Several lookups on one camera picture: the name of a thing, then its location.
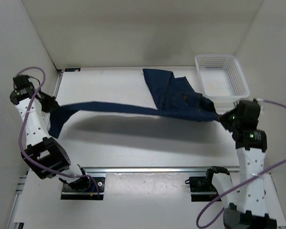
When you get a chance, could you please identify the dark blue denim trousers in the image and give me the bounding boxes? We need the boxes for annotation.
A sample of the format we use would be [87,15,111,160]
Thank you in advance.
[49,69,219,138]

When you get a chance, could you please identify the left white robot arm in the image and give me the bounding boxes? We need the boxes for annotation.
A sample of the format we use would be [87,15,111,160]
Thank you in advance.
[10,74,91,191]

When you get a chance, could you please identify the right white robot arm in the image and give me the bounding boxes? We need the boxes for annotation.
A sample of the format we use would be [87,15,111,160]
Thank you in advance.
[204,100,277,229]

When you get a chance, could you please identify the white perforated plastic basket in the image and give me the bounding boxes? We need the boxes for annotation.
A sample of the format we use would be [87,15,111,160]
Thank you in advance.
[194,54,250,104]

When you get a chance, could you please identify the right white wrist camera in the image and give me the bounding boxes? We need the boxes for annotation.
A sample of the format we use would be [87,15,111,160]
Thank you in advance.
[256,98,265,115]

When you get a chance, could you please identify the aluminium frame rail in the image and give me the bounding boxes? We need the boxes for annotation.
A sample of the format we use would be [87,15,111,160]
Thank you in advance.
[4,69,286,229]

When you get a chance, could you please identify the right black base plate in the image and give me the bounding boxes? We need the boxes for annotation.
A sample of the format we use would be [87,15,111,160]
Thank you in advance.
[184,177,219,202]

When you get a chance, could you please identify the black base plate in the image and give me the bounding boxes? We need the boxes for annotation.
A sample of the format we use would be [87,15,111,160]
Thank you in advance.
[61,173,106,201]
[184,177,219,202]

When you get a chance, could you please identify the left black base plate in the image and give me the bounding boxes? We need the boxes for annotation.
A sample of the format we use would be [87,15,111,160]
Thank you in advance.
[61,173,106,201]

